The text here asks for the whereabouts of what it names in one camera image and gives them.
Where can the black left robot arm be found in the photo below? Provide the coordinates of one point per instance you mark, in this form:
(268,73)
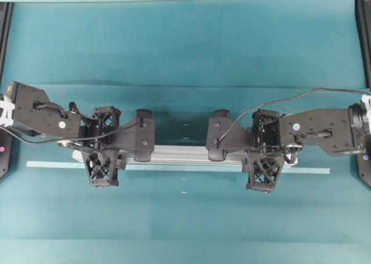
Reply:
(29,111)

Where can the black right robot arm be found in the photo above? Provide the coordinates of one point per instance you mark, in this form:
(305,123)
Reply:
(338,132)

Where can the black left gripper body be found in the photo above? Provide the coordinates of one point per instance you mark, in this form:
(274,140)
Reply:
(88,129)

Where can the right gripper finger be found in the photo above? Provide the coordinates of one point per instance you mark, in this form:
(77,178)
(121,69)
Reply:
(263,170)
(262,117)

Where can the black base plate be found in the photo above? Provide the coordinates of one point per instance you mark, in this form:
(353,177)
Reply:
(6,139)
(362,14)

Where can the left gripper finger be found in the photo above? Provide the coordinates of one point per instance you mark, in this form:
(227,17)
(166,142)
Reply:
(108,117)
(102,168)

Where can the silver aluminium extrusion rail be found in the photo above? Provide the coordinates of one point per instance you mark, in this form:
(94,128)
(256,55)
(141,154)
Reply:
(191,156)

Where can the light teal tape strip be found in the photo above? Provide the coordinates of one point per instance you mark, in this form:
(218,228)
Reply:
(169,167)

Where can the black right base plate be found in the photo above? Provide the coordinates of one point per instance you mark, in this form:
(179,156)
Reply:
(362,14)

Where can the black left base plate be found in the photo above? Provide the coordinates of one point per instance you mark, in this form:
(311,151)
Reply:
(6,139)

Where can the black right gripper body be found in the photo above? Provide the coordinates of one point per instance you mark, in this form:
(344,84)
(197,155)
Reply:
(266,142)

